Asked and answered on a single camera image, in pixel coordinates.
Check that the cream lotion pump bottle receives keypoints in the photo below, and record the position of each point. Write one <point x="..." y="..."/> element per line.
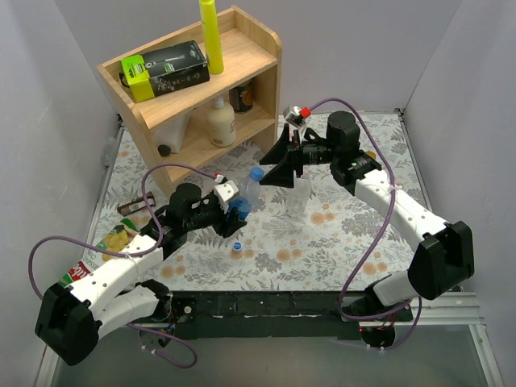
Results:
<point x="221" y="123"/>

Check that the floral patterned table mat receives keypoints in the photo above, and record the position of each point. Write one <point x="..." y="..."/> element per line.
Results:
<point x="316" y="251"/>

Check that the blue label water bottle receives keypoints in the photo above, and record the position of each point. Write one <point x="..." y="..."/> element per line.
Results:
<point x="249" y="192"/>

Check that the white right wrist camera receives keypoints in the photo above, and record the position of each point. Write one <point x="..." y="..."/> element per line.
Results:
<point x="297" y="117"/>

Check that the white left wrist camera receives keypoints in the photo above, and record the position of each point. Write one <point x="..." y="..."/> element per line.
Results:
<point x="224" y="189"/>

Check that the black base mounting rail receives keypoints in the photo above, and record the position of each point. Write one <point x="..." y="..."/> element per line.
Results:
<point x="256" y="314"/>

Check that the clear plastic cup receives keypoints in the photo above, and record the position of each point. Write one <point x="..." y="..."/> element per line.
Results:
<point x="299" y="196"/>

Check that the black green product box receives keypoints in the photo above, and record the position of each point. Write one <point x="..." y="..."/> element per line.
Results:
<point x="163" y="71"/>

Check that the white jug black cap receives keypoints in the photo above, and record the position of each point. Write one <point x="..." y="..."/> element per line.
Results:
<point x="169" y="135"/>

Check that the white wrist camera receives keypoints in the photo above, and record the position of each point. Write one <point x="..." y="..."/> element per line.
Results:
<point x="224" y="189"/>
<point x="297" y="117"/>

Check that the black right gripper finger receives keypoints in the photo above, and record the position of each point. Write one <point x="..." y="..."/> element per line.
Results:
<point x="282" y="173"/>
<point x="282" y="151"/>

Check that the brown chocolate bar wrapper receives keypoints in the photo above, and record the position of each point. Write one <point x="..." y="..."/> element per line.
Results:
<point x="137" y="205"/>

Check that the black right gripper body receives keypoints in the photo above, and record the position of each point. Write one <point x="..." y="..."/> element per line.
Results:
<point x="298" y="155"/>

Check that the wooden shelf unit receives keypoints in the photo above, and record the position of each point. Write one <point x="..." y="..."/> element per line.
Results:
<point x="251" y="52"/>

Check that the small blue bottle cap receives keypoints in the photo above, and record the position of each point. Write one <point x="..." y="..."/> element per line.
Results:
<point x="256" y="174"/>

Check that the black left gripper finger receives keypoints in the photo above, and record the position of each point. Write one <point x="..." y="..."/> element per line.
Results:
<point x="229" y="226"/>
<point x="227" y="206"/>

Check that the blue white bottle cap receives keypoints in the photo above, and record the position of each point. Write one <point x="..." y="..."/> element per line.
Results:
<point x="237" y="246"/>

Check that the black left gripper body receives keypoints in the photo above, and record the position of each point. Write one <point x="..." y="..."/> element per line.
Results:
<point x="225" y="218"/>

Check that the dark jar on shelf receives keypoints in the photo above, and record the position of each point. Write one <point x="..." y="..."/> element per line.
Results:
<point x="241" y="97"/>

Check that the chips snack bag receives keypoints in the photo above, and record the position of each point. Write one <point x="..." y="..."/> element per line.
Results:
<point x="114" y="241"/>

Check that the yellow tall bottle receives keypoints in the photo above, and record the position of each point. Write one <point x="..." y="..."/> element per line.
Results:
<point x="211" y="36"/>

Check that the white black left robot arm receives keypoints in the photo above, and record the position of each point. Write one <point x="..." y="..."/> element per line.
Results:
<point x="73" y="318"/>

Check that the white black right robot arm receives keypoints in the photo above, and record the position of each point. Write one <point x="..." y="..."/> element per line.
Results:
<point x="443" y="251"/>

